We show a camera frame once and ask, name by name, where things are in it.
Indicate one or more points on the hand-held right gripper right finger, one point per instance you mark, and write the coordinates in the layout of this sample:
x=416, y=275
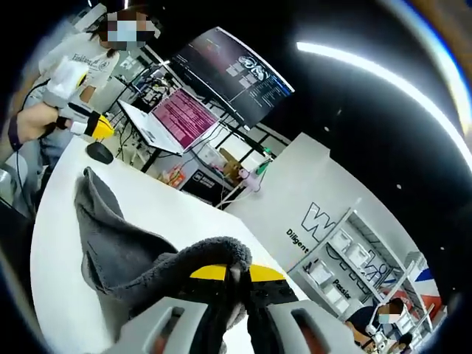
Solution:
x=287, y=324

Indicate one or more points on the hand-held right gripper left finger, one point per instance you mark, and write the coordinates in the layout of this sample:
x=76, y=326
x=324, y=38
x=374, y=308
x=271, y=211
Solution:
x=162, y=324

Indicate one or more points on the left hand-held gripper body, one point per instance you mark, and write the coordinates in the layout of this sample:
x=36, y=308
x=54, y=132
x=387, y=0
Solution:
x=64, y=81

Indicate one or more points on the grey towel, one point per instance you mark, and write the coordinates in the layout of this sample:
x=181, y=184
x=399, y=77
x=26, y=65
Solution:
x=121, y=236

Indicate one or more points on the person's left hand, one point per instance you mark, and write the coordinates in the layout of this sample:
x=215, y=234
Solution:
x=37, y=121

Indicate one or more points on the black round speaker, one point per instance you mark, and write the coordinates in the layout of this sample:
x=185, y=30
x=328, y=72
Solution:
x=99, y=153

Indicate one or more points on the person in white shirt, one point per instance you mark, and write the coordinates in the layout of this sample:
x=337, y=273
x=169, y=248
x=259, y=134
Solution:
x=99, y=66

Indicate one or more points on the white laptop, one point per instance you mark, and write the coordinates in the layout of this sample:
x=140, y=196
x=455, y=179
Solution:
x=184, y=114

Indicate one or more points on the white shelf storage bins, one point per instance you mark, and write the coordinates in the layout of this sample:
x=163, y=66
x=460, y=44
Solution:
x=355, y=254

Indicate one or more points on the white table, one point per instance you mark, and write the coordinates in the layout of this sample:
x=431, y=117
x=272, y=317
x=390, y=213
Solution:
x=166, y=206

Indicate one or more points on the grey metal shelf rack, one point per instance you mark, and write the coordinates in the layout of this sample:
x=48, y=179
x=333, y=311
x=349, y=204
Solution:
x=398, y=269

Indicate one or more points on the black monitor screen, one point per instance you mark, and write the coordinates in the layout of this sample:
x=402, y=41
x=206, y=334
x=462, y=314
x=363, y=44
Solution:
x=228, y=73

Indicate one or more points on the purple clip fan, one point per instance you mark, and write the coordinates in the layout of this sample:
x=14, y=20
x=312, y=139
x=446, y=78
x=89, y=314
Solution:
x=250, y=180

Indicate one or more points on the ceiling light strip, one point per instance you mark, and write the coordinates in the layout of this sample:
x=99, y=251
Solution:
x=368, y=64

